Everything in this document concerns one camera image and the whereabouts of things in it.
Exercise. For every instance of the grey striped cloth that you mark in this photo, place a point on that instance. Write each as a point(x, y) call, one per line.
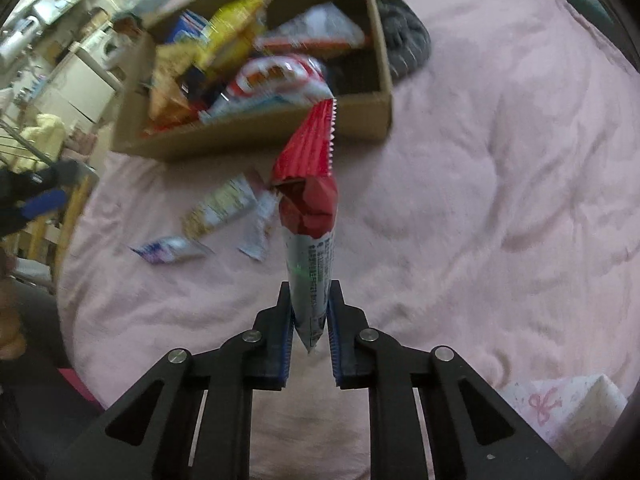
point(407, 40)

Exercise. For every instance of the light blue shrimp chip packet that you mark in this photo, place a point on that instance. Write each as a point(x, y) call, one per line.
point(280, 77)

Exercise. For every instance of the brown cardboard box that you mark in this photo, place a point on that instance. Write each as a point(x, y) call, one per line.
point(250, 137)

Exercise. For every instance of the blue and white snack packet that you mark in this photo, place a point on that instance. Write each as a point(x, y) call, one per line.
point(187, 25)

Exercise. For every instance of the pink blanket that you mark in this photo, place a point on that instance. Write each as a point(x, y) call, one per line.
point(500, 185)

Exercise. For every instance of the small white snack packet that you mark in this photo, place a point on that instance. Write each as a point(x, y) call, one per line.
point(257, 235)

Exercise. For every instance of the dark cloth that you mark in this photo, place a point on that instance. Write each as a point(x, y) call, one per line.
point(45, 385)

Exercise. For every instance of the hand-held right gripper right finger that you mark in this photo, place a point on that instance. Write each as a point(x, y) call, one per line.
point(334, 355)

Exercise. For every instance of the white cabinet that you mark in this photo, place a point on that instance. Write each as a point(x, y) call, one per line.
point(80, 85)

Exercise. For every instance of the white pillow with pink print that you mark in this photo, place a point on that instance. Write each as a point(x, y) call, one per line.
point(565, 410)

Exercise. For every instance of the yellow snack packet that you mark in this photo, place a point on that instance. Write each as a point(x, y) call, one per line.
point(230, 35)

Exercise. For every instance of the white packet with red top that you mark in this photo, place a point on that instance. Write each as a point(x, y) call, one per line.
point(307, 200)

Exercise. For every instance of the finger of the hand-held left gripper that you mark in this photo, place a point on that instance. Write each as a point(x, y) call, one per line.
point(55, 174)
point(45, 203)

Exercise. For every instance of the white packet with cookie picture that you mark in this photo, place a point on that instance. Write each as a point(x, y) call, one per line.
point(220, 207)

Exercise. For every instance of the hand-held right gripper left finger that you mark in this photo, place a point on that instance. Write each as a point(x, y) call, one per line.
point(286, 355)

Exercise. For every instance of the yellow plush toy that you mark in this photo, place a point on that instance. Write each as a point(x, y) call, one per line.
point(40, 135)

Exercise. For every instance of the orange snack packet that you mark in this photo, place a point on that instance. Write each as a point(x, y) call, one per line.
point(167, 80)

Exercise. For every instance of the wooden rack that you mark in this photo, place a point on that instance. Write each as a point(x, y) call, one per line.
point(70, 210)

